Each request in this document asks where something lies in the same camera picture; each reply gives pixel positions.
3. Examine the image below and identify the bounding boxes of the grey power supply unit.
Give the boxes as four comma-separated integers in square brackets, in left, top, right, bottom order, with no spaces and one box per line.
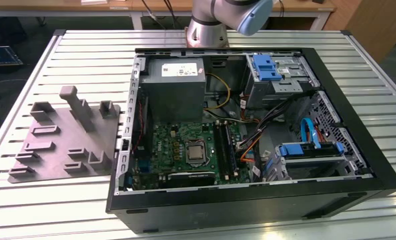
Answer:
[140,57,208,123]

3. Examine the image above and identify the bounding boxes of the green motherboard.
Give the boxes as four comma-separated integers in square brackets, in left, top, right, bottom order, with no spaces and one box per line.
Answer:
[131,119,252,187]

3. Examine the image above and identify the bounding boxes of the silver CPU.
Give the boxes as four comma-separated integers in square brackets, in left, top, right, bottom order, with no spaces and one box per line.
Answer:
[183,144,207,161]

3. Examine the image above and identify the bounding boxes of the CPU socket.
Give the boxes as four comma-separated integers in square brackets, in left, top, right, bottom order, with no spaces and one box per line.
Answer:
[181,138,209,169]

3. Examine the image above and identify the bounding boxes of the black graphics card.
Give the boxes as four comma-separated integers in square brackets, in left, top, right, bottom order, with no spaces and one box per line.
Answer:
[159,170,217,188]

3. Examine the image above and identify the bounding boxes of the blue drive carrier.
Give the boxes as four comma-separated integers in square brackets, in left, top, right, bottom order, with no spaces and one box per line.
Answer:
[252,54,284,82]

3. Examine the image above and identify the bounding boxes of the grey metal drive cage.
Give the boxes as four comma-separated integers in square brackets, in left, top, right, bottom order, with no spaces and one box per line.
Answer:
[244,53,321,108]

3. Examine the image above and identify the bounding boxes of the blue disk carrier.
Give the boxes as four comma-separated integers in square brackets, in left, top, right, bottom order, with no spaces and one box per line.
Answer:
[277,141,345,160]

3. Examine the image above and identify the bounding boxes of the grey metal disk bay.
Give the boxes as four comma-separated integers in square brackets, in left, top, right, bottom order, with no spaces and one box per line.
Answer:
[260,142,368,183]

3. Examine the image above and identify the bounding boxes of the black PC case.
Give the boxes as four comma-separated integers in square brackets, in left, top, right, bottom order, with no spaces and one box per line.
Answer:
[104,47,396,235]

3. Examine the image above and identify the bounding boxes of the grey parts rack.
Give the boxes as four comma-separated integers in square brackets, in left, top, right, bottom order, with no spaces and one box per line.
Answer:
[6,85,123,185]

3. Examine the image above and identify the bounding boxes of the wooden desk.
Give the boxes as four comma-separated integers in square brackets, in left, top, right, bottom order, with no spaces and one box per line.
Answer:
[0,0,337,31]

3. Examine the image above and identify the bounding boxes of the wooden cabinet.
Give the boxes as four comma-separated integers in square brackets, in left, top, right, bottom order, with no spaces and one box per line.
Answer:
[324,0,396,65]

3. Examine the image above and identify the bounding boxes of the yellow wire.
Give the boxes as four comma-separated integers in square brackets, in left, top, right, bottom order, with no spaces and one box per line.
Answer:
[204,73,232,111]

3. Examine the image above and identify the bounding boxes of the orange cable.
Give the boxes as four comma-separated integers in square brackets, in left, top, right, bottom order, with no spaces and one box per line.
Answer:
[239,143,257,163]

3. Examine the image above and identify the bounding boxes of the black cable bundle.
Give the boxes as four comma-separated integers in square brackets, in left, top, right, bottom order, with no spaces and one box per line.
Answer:
[256,89,319,131]

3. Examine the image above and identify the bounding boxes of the blue data cable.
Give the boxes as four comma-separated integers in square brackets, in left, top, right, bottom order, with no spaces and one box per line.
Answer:
[299,117,323,149]

